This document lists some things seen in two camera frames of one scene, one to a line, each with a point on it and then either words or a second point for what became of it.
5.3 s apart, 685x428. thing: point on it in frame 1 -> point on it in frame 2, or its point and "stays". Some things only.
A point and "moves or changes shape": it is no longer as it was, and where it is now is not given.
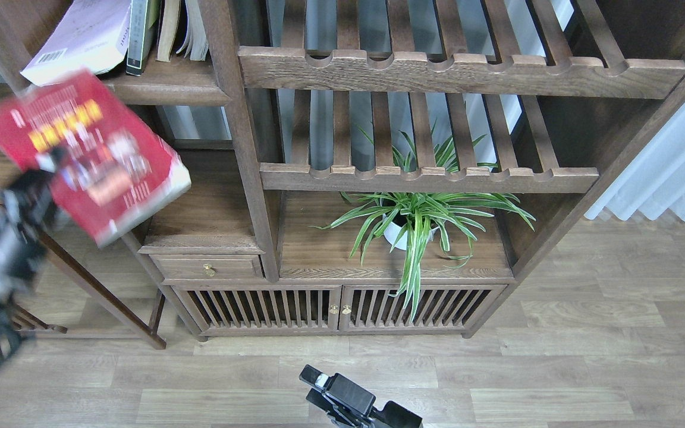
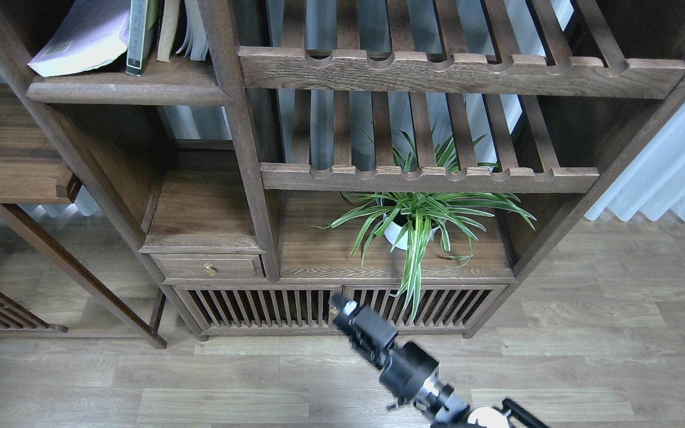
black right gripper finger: x=313 y=376 -> x=342 y=307
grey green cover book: x=144 y=15 stays
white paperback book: x=90 y=34 moves or changes shape
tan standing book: x=169 y=22 stays
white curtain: x=681 y=169 stays
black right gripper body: x=346 y=405 -> x=409 y=367
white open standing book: x=196 y=41 stays
